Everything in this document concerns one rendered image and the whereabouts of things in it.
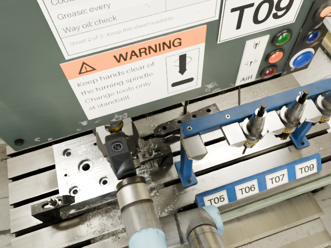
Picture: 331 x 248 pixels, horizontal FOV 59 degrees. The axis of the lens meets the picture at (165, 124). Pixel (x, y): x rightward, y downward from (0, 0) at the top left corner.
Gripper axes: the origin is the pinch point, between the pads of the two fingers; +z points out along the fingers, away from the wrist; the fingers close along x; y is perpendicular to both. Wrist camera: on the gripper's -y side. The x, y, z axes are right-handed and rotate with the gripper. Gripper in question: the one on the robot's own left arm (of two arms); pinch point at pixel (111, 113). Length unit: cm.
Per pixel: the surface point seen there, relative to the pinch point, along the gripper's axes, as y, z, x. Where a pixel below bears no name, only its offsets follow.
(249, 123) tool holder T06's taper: 0.8, -14.0, 32.6
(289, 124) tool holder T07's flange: 3.6, -16.4, 43.2
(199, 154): 4.3, -16.5, 18.2
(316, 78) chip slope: 45, 17, 91
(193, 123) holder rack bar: 3.3, -8.1, 19.7
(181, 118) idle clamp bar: 29.7, 9.2, 22.8
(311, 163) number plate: 31, -21, 58
